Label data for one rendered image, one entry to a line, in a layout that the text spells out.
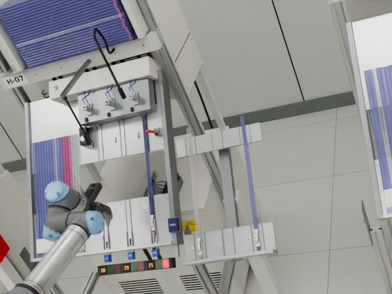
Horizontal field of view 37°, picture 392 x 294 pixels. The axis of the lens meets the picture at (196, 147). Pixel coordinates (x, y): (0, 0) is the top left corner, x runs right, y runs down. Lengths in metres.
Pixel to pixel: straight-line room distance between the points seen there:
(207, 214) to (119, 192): 0.54
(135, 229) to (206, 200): 0.39
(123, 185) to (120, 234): 0.61
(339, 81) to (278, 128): 0.51
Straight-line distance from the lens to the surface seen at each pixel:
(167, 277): 2.97
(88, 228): 1.91
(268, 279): 2.52
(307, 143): 3.88
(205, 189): 2.69
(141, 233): 2.40
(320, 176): 3.56
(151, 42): 2.39
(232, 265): 2.73
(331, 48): 3.94
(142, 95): 2.41
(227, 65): 4.07
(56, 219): 2.00
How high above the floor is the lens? 2.12
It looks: 30 degrees down
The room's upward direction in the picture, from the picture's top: 24 degrees counter-clockwise
